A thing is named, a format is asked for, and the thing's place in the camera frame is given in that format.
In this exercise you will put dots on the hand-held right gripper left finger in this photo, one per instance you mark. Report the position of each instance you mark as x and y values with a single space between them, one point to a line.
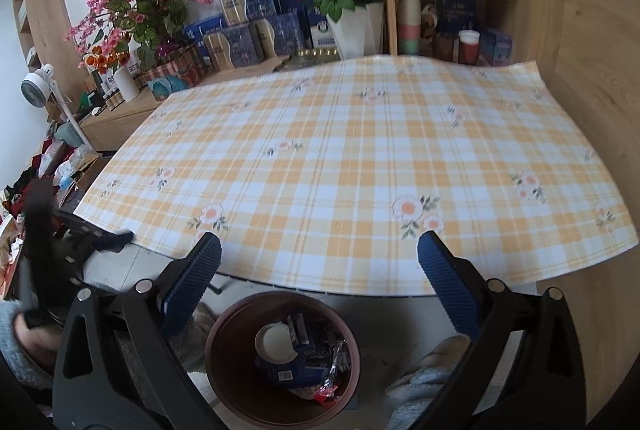
192 282

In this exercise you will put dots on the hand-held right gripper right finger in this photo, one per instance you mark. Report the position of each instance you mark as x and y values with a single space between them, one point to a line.
445 285

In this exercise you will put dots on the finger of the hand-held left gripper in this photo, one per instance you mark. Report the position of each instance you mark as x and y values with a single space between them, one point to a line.
112 241

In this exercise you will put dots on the brown plastic bin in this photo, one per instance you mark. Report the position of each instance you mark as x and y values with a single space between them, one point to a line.
225 360

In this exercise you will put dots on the white paper bowl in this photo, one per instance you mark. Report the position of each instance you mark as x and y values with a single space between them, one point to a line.
275 342

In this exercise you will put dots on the black box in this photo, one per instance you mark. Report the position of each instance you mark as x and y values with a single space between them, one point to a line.
298 327

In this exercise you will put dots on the clear plastic wrapper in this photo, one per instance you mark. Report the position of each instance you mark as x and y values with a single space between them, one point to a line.
336 360

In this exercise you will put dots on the red white small box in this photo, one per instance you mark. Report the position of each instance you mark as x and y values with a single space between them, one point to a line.
326 394

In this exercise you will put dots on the person's left hand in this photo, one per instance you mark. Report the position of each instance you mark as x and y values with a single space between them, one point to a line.
37 340

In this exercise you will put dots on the beige fuzzy slipper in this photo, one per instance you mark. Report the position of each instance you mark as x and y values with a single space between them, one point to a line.
202 325
445 352

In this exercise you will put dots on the wooden sideboard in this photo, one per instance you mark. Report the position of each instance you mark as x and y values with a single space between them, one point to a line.
125 118

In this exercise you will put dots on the white fan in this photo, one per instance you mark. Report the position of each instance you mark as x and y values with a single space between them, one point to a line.
35 86

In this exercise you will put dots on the white bottle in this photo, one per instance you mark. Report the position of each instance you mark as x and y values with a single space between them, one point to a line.
125 85

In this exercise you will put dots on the checked floral tablecloth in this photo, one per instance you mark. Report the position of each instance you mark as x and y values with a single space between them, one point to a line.
350 150

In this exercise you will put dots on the plaid basket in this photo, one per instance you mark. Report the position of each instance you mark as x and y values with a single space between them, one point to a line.
170 80

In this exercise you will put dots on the orange flowers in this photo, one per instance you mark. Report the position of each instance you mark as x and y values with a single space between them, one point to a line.
107 59

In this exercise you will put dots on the red cup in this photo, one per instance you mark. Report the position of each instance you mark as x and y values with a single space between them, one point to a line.
469 53

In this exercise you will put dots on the brown glass cup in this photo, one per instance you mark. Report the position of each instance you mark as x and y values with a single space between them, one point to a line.
444 48

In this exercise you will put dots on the light blue purple box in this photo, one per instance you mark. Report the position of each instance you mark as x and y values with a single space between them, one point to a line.
495 48

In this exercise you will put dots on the gold leaf tray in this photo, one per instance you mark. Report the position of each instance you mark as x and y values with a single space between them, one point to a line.
310 58

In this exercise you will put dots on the white flower pot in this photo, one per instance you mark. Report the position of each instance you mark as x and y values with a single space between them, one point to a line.
352 35

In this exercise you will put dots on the stack of pastel cups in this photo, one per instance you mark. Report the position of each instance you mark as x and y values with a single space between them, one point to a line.
410 18

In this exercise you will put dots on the dark blue printed box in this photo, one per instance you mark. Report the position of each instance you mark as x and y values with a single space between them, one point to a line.
452 13

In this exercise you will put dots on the small blue white carton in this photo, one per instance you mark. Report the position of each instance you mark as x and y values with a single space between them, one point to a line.
320 30

